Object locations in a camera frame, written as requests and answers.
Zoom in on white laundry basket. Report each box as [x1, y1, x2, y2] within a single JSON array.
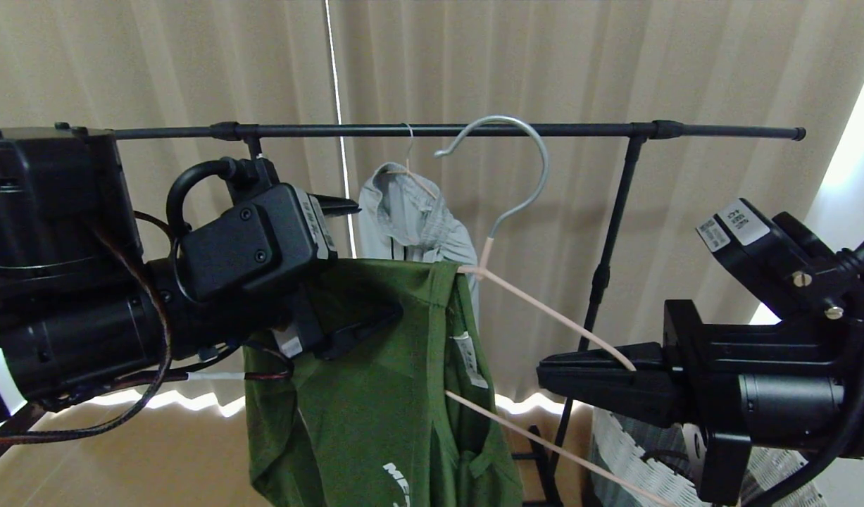
[[587, 407, 830, 507]]

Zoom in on green garment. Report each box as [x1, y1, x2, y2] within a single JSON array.
[[243, 257, 525, 507]]

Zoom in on black clothes rack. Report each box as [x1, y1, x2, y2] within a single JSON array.
[[112, 120, 807, 507]]

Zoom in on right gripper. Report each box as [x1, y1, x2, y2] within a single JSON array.
[[537, 299, 864, 506]]

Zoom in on black cable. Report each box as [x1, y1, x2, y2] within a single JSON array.
[[745, 225, 864, 507], [165, 158, 281, 240]]

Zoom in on pink clothes hanger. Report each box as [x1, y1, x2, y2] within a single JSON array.
[[386, 123, 441, 201], [434, 115, 679, 507]]

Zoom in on pale grey shorts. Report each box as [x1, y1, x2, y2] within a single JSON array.
[[358, 162, 481, 332]]

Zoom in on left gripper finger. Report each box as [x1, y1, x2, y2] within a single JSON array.
[[308, 194, 361, 218], [321, 302, 405, 362]]

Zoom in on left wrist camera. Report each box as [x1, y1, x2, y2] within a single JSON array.
[[171, 182, 338, 303]]

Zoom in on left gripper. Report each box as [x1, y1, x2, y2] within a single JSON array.
[[0, 261, 335, 406]]

